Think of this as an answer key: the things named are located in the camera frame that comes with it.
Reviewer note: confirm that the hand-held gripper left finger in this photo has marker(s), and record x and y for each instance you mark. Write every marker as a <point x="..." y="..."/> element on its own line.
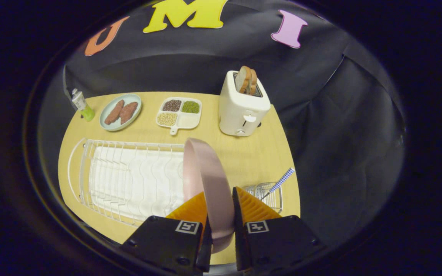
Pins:
<point x="204" y="253"/>

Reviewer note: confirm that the pile of brown grains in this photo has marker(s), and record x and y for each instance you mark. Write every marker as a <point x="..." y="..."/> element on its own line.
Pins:
<point x="172" y="105"/>

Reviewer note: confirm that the pile of green beans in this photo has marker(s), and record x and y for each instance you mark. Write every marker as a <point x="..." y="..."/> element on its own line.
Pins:
<point x="190" y="107"/>

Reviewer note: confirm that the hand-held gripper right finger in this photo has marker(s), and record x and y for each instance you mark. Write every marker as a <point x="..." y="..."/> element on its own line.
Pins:
<point x="238" y="237"/>

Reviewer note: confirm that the pale green plate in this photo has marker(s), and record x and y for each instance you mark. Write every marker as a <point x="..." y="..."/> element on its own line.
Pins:
<point x="133" y="99"/>

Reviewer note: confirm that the brown sausage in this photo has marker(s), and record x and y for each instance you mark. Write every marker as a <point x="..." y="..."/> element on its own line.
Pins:
<point x="129" y="112"/>
<point x="114" y="112"/>

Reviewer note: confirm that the white divided tray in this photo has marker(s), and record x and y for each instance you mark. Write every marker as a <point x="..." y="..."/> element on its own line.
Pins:
<point x="189" y="120"/>

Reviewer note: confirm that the pile of beige beans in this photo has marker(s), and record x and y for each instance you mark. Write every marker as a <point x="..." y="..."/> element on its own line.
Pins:
<point x="167" y="119"/>

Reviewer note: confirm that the pink plate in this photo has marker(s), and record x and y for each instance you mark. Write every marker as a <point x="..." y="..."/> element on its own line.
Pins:
<point x="213" y="184"/>

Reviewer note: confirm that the green soap bottle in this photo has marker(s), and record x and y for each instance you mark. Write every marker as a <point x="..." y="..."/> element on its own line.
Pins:
<point x="81" y="104"/>

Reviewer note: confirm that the white drain tray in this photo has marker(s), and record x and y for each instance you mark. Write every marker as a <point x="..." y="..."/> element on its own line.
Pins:
<point x="136" y="180"/>

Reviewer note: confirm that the light toast slice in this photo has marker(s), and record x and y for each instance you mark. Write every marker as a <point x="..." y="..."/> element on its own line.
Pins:
<point x="243" y="79"/>

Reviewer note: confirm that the white toaster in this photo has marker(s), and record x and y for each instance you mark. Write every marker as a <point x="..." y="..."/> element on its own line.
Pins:
<point x="240" y="111"/>

